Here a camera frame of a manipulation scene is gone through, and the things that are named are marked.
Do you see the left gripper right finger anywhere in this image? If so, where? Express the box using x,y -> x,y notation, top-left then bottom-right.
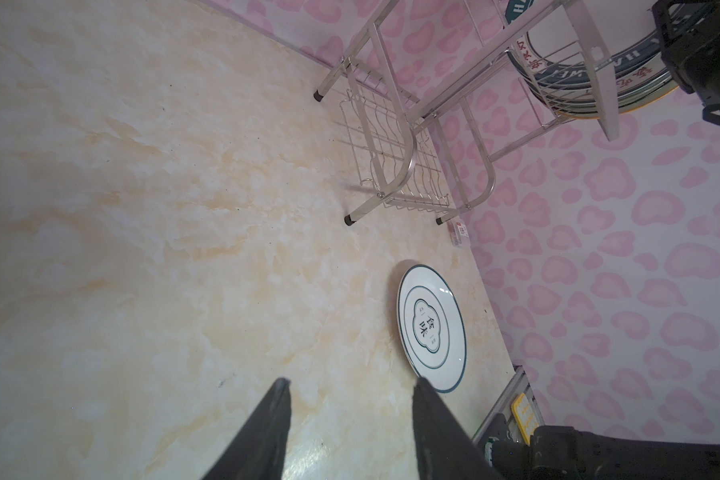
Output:
412,377 -> 502,479

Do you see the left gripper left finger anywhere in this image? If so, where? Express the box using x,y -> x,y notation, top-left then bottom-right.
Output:
203,377 -> 292,479

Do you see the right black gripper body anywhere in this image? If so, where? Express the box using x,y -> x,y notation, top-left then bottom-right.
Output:
652,1 -> 720,126

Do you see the dark green rimmed plate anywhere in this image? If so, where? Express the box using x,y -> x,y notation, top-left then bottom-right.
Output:
503,0 -> 667,91

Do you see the cat and stars plate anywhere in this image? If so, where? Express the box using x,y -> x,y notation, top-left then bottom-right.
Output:
561,78 -> 678,119

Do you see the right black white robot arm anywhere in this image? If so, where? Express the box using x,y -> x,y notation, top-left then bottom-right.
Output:
468,1 -> 720,479

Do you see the chrome two-tier dish rack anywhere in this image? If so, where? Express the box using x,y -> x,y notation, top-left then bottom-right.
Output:
311,0 -> 622,227

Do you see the small pink white box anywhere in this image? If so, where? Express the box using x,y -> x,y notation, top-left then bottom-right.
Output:
447,219 -> 470,247

